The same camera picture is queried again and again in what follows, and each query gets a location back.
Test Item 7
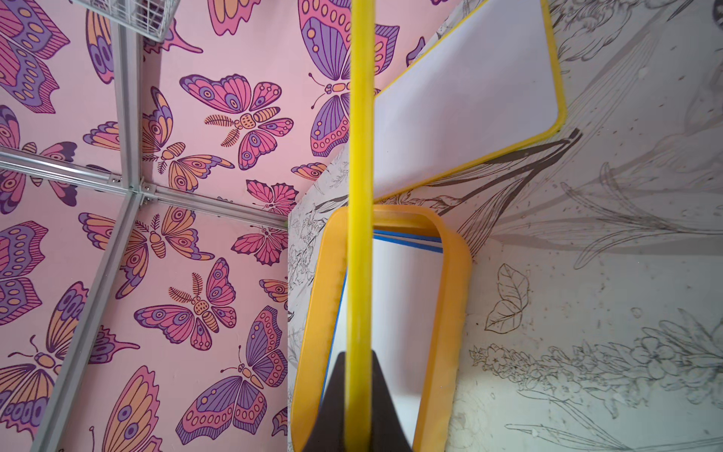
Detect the white wire wall basket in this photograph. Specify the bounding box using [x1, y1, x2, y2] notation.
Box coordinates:
[73, 0, 180, 43]

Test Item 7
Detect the yellow-framed whiteboard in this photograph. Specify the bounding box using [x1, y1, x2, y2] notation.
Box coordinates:
[374, 1, 567, 199]
[344, 1, 376, 451]

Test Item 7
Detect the aluminium cage frame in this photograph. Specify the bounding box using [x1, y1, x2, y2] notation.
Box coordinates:
[0, 21, 289, 452]

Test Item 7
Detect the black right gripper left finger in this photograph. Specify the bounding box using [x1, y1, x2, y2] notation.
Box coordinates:
[303, 352, 346, 452]

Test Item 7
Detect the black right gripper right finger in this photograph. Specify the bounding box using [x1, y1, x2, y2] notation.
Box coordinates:
[372, 351, 412, 452]

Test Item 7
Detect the yellow storage tray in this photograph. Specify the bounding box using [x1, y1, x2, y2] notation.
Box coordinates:
[291, 205, 472, 451]

